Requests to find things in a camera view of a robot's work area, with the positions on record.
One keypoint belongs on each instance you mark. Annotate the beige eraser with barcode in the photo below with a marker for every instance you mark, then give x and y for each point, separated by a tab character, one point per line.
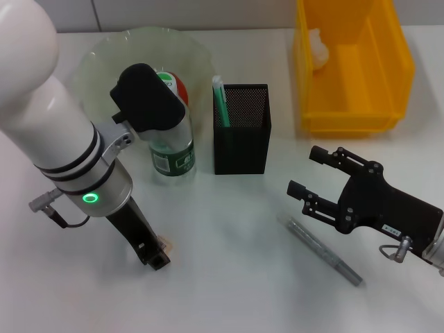
166	244

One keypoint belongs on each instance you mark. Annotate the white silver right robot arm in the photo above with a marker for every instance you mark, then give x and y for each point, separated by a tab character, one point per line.
437	253

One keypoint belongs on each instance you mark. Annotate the white paper ball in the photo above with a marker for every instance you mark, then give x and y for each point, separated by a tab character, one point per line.
319	48

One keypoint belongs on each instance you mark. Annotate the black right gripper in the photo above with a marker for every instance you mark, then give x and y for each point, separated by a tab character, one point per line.
381	204

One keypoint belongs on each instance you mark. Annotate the clear green-label water bottle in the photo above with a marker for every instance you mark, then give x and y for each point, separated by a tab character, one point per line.
173	156

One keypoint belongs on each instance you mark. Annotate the grey pen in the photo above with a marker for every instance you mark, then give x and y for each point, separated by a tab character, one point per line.
322	249

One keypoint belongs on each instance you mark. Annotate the black mesh pen holder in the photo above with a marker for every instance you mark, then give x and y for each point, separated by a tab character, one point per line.
239	149

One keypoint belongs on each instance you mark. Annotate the red-orange orange fruit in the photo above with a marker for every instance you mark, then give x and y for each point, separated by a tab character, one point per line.
182	92

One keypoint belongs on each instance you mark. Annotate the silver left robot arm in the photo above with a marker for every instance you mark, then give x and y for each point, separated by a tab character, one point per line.
45	118

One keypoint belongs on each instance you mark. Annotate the pale green glass fruit plate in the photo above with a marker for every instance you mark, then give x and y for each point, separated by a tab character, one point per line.
100	59

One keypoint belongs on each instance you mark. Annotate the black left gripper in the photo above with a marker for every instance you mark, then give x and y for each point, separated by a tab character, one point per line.
133	225

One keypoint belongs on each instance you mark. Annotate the yellow plastic storage bin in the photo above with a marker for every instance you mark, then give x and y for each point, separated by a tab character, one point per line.
350	118

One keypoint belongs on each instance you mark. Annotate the mint green utility knife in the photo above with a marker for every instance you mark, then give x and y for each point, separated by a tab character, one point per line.
222	100

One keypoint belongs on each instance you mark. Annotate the silver right wrist connector fitting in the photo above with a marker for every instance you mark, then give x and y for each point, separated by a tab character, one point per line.
404	248

